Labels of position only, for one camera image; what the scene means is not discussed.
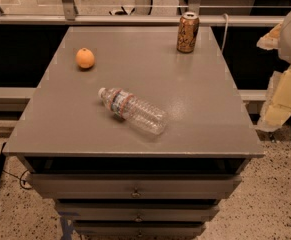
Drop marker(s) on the clear plastic water bottle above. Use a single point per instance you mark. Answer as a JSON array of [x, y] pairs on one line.
[[140, 113]]

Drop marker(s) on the middle grey drawer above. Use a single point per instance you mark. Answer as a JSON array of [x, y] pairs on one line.
[[138, 212]]

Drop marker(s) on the orange fruit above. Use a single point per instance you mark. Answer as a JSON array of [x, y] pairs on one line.
[[85, 58]]

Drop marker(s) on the bottom grey drawer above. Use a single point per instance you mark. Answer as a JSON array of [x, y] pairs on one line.
[[141, 229]]

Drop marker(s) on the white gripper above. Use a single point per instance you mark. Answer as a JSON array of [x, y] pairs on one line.
[[276, 109]]

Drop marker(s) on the gold soda can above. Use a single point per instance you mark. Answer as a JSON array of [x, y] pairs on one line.
[[187, 32]]

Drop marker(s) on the top grey drawer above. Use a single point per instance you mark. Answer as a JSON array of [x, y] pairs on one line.
[[80, 186]]

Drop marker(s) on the grey drawer cabinet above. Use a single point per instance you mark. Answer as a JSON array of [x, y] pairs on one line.
[[130, 137]]

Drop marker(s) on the grey drawer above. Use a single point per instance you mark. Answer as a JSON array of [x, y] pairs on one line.
[[80, 186], [138, 212], [141, 229]]

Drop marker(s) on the grey metal railing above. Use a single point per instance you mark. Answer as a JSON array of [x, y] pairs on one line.
[[163, 12]]

